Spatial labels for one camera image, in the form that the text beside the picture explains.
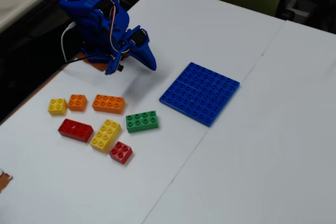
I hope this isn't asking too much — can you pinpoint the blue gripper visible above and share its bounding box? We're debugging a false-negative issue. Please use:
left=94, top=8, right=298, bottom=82
left=120, top=25, right=158, bottom=72

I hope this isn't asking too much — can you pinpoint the orange 2x4 toy block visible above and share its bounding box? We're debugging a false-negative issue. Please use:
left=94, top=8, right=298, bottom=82
left=92, top=94, right=126, bottom=115

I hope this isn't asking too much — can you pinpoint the green 2x4 toy block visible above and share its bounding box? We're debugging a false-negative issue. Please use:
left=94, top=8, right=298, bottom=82
left=125, top=110, right=160, bottom=133

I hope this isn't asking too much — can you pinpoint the orange 2x2 toy block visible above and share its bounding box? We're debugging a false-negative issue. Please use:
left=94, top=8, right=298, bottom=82
left=67, top=94, right=88, bottom=112

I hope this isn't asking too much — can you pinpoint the yellow 2x4 toy block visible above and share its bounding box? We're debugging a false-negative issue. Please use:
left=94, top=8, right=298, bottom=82
left=89, top=119, right=122, bottom=154

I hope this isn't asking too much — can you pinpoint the red 2x2 toy block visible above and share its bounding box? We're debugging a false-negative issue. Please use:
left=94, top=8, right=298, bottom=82
left=109, top=141, right=133, bottom=165

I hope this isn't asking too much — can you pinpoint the red 2x4 toy block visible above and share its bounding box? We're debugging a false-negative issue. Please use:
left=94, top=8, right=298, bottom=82
left=57, top=118, right=95, bottom=143

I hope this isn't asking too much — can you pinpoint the yellow 2x2 toy block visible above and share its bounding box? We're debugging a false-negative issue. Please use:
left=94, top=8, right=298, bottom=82
left=48, top=98, right=68, bottom=116

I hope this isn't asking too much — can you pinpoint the blue 8x8 toy baseplate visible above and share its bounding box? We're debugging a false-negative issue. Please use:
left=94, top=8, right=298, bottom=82
left=159, top=62, right=240, bottom=127

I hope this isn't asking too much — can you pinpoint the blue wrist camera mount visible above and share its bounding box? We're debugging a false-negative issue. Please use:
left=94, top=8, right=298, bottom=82
left=104, top=50, right=125, bottom=76

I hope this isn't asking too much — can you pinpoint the red white servo wire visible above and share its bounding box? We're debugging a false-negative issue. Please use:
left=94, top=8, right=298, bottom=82
left=108, top=0, right=119, bottom=58

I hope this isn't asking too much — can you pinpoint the white cable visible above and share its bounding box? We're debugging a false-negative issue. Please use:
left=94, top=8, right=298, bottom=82
left=60, top=22, right=77, bottom=62

